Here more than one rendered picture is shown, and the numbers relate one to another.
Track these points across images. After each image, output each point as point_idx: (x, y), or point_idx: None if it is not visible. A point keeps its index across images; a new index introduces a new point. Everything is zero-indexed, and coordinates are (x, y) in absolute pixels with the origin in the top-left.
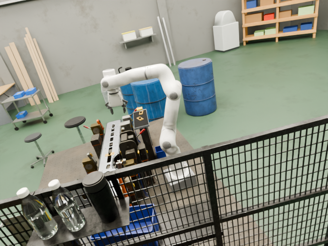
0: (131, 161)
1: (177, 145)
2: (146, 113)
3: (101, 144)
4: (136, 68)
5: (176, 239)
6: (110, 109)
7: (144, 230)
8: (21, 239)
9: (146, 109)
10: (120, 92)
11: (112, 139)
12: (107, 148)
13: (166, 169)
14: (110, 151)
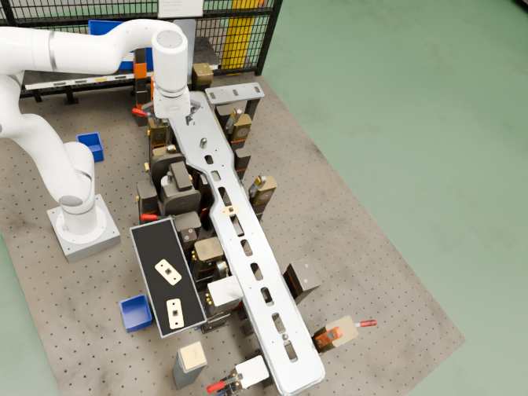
0: (159, 152)
1: (92, 361)
2: (155, 305)
3: (288, 280)
4: (78, 36)
5: None
6: None
7: None
8: None
9: (159, 331)
10: (154, 93)
11: (263, 294)
12: (247, 232)
13: (112, 236)
14: (236, 225)
